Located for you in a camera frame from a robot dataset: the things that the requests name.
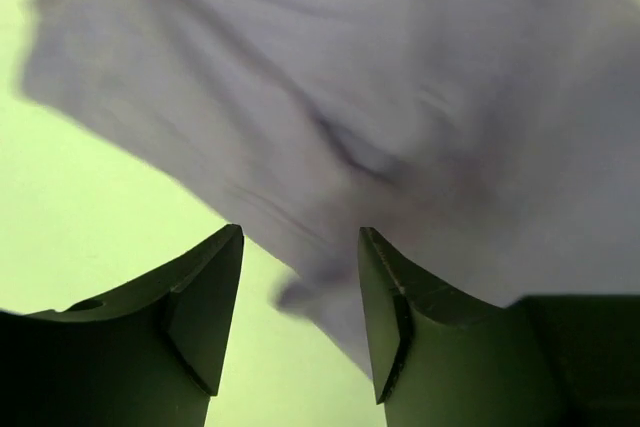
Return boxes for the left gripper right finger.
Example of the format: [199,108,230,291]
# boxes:
[358,228,639,427]

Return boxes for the purple t shirt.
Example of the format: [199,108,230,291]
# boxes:
[22,0,639,371]

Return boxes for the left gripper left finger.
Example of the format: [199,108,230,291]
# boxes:
[1,225,244,427]

